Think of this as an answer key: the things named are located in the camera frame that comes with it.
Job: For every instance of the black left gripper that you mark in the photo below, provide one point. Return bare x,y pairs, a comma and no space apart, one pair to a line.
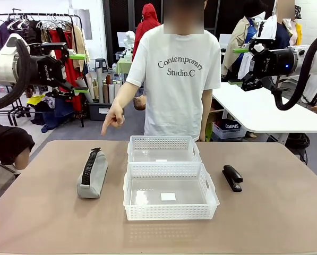
45,70

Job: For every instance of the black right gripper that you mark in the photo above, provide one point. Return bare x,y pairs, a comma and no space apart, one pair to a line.
272,63

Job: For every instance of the grey zippered pencil case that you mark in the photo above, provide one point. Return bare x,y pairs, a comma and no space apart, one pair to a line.
94,175

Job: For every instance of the black stapler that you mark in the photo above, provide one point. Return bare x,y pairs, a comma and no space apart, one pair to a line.
232,175

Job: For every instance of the person's left forearm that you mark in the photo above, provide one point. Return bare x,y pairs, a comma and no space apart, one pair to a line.
204,122

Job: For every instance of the person's right forearm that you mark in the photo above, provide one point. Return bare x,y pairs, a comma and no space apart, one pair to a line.
126,94

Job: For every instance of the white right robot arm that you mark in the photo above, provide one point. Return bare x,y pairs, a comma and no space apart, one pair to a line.
301,59

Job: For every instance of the person's right hand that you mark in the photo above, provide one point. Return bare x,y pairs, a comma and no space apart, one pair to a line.
115,115

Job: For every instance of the beige paper roll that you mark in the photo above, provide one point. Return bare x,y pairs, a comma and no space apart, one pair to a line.
89,87

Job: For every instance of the black plastic stool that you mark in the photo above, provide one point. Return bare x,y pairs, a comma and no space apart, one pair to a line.
100,63

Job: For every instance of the tall grey paper roll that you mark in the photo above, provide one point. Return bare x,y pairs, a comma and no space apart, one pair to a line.
99,85

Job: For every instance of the person in beige coat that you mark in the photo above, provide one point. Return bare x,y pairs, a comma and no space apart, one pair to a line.
235,40

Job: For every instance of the beige hanging garment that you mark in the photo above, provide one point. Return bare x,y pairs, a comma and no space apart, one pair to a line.
80,40

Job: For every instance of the white hanging garment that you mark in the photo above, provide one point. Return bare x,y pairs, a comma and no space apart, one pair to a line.
269,26

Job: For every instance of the person in navy top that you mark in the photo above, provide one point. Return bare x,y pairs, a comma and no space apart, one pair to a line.
283,33

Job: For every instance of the red hanging dress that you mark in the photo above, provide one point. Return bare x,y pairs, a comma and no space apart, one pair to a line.
62,35

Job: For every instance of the dark blue clothing pile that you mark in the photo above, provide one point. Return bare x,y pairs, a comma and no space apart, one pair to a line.
60,111

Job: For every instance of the light green tablecloth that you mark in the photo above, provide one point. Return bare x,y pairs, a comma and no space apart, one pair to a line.
122,65

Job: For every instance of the grey storage bin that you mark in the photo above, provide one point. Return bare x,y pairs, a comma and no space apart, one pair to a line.
105,111

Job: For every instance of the black clothes rack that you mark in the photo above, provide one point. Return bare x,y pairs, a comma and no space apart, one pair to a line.
82,120

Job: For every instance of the white table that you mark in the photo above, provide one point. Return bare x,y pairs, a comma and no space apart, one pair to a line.
253,111

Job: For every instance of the yellow cloth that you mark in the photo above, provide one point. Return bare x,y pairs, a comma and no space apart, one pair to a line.
36,100

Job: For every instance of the yellow garment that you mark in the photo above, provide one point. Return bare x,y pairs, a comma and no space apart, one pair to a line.
299,34

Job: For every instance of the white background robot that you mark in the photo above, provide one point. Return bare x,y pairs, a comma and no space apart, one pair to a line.
129,40

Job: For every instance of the cardboard box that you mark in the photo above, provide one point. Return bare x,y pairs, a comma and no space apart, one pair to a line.
216,115

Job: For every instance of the navy campus pouch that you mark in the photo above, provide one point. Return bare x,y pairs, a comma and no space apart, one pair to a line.
231,125

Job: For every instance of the white storage basket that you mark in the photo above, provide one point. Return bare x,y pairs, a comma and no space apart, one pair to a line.
231,135

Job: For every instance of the red hooded coat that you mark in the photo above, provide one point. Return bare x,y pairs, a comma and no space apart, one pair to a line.
145,29

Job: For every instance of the lime green stool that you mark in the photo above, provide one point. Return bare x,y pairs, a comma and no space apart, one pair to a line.
208,132

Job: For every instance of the dark purple hanging garment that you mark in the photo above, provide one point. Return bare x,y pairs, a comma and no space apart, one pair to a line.
4,32

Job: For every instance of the black bag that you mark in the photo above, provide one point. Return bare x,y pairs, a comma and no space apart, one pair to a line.
299,143

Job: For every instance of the person in white t-shirt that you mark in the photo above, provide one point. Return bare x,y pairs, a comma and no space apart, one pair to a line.
174,106

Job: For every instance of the seated person in black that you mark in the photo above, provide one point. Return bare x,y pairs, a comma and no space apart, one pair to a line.
4,143

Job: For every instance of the white perforated plastic basket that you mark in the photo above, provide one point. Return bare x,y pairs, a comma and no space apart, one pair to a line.
161,142
169,212

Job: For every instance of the grey wall panel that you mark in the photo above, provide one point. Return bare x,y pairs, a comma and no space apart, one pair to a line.
80,21

